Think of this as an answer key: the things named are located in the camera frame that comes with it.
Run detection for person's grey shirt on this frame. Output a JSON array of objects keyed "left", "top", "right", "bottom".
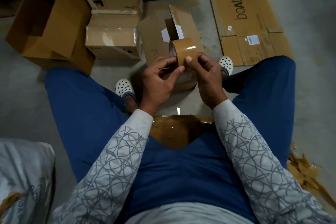
[{"left": 125, "top": 202, "right": 256, "bottom": 224}]

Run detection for person's right white clog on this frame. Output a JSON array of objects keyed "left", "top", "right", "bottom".
[{"left": 217, "top": 55, "right": 234, "bottom": 77}]

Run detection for brown cardboard sheet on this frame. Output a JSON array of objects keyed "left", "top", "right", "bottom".
[{"left": 208, "top": 0, "right": 295, "bottom": 67}]

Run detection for person's blue trousers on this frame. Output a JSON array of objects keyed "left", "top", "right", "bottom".
[{"left": 44, "top": 55, "right": 297, "bottom": 224}]

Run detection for crumpled brown tape scraps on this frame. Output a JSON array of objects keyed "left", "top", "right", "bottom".
[{"left": 287, "top": 144, "right": 336, "bottom": 211}]

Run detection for white woven sack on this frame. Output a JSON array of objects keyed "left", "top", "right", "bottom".
[{"left": 0, "top": 138, "right": 56, "bottom": 224}]

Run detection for person's right forearm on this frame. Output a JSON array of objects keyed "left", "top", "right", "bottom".
[{"left": 212, "top": 99, "right": 336, "bottom": 224}]

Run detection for brown packing tape roll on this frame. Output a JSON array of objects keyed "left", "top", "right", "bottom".
[{"left": 169, "top": 37, "right": 200, "bottom": 71}]

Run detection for person's left forearm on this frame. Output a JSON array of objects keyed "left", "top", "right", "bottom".
[{"left": 50, "top": 109, "right": 154, "bottom": 224}]

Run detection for person's right hand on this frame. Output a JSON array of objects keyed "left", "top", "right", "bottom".
[{"left": 185, "top": 52, "right": 229, "bottom": 110}]

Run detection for person's left hand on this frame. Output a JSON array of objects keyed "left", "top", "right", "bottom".
[{"left": 139, "top": 56, "right": 186, "bottom": 117}]

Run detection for brown plastic-wrapped stool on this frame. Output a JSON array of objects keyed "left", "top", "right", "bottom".
[{"left": 149, "top": 114, "right": 215, "bottom": 149}]

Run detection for large black-label cardboard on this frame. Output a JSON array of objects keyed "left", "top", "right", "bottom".
[{"left": 5, "top": 0, "right": 96, "bottom": 76}]

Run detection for person's left white clog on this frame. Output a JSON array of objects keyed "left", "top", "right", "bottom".
[{"left": 115, "top": 78, "right": 139, "bottom": 115}]

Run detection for small cardboard box being taped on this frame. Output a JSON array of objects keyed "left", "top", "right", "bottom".
[
  {"left": 138, "top": 4, "right": 205, "bottom": 94},
  {"left": 85, "top": 12, "right": 142, "bottom": 62}
]

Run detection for person's white clog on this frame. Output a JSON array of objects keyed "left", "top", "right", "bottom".
[
  {"left": 217, "top": 55, "right": 234, "bottom": 77},
  {"left": 115, "top": 78, "right": 139, "bottom": 115}
]

